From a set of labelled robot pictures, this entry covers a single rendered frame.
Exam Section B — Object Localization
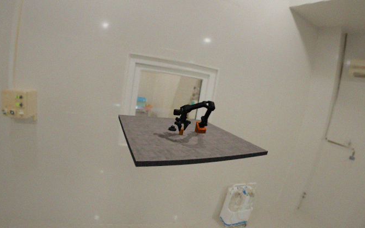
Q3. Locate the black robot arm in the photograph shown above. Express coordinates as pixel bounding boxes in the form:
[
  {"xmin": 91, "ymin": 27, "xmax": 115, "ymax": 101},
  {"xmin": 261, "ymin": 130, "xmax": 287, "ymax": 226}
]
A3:
[{"xmin": 174, "ymin": 101, "xmax": 215, "ymax": 128}]

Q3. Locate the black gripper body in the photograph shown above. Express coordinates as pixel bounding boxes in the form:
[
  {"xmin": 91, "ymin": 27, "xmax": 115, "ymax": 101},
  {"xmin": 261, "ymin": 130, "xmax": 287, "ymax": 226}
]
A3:
[{"xmin": 174, "ymin": 116, "xmax": 191, "ymax": 126}]

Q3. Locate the black round pedestal with silver shaft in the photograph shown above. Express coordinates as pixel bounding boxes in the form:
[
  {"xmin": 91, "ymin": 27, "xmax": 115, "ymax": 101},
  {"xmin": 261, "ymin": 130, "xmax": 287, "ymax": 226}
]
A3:
[{"xmin": 168, "ymin": 124, "xmax": 176, "ymax": 131}]

